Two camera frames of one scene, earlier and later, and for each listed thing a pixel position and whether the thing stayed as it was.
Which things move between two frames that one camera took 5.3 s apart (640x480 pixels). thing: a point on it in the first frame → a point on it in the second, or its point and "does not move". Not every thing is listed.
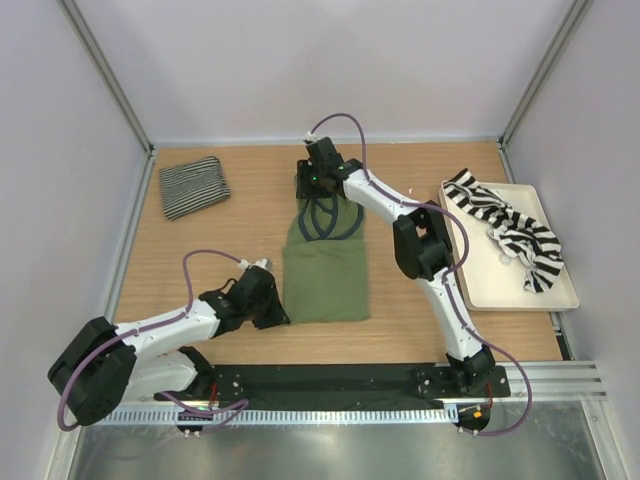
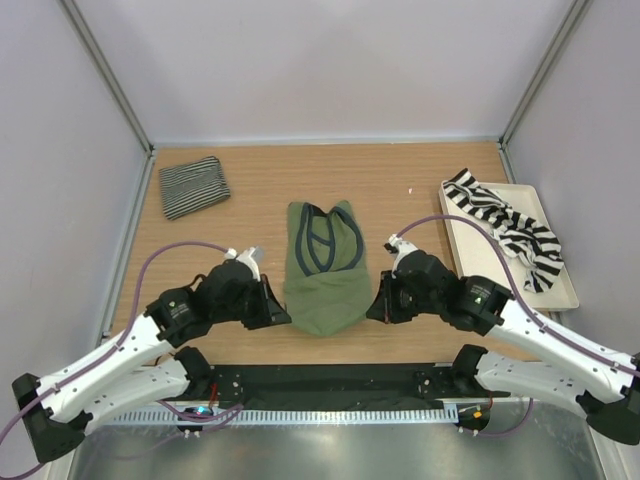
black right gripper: (304, 168) → (384, 308)
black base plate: (343, 382) does not move
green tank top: (324, 262) does not move
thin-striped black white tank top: (191, 186) does not move
